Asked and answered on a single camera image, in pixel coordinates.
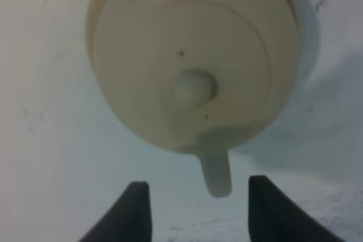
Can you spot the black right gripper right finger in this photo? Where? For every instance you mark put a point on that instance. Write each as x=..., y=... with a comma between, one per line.
x=272, y=216

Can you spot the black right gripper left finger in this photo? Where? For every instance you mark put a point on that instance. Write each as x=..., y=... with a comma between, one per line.
x=129, y=219

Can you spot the beige teapot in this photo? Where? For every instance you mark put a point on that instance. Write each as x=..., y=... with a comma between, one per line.
x=196, y=77

